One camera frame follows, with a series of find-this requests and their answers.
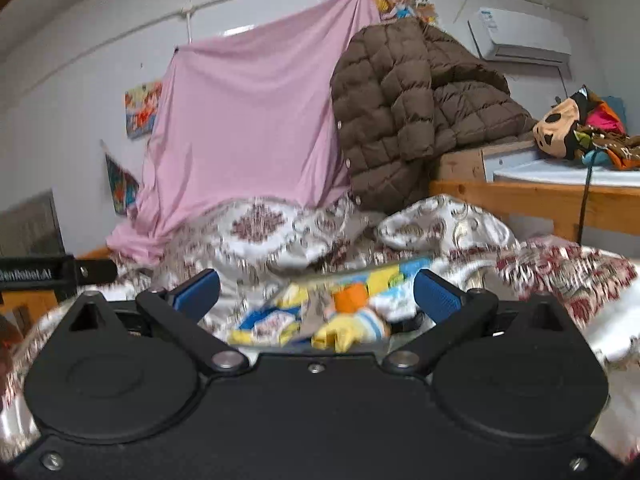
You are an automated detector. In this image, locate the person's hand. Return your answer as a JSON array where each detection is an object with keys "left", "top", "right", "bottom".
[{"left": 0, "top": 315, "right": 24, "bottom": 396}]

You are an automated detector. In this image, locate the white air conditioner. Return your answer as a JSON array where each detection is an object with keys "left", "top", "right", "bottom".
[{"left": 468, "top": 8, "right": 572, "bottom": 66}]

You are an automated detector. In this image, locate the grey drawstring pouch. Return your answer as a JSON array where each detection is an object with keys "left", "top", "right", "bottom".
[{"left": 298, "top": 288, "right": 334, "bottom": 339}]

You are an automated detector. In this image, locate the floral satin bedspread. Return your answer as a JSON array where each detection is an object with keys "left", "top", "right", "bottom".
[{"left": 0, "top": 193, "right": 640, "bottom": 466}]

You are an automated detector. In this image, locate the black cable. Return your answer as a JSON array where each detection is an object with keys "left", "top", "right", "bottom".
[{"left": 577, "top": 148, "right": 614, "bottom": 245}]

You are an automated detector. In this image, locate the cartoon character small pouch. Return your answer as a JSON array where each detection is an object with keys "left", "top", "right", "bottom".
[{"left": 250, "top": 310, "right": 296, "bottom": 346}]

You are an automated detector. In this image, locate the colourful wall poster lower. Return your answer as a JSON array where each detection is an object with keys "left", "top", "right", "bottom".
[{"left": 100, "top": 140, "right": 139, "bottom": 217}]

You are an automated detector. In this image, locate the brown puffer jacket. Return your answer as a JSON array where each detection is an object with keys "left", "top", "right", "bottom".
[{"left": 331, "top": 18, "right": 536, "bottom": 214}]

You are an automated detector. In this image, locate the wooden bed frame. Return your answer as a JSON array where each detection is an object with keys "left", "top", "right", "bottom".
[{"left": 0, "top": 179, "right": 640, "bottom": 328}]

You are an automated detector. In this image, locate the pink sheet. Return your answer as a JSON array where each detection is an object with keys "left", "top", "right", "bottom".
[{"left": 106, "top": 0, "right": 378, "bottom": 263}]

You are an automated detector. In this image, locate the mouse plush toy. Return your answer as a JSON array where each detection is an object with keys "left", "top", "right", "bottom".
[{"left": 533, "top": 86, "right": 639, "bottom": 170}]

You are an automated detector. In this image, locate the colourful wall poster upper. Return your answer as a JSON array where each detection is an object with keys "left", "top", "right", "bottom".
[{"left": 124, "top": 80, "right": 163, "bottom": 140}]

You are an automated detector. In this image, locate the striped yellow knit sock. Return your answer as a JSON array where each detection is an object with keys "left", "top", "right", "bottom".
[{"left": 311, "top": 308, "right": 390, "bottom": 353}]

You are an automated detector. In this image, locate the colourful wall poster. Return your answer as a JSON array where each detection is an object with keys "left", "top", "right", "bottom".
[
  {"left": 100, "top": 140, "right": 139, "bottom": 217},
  {"left": 124, "top": 80, "right": 163, "bottom": 140}
]

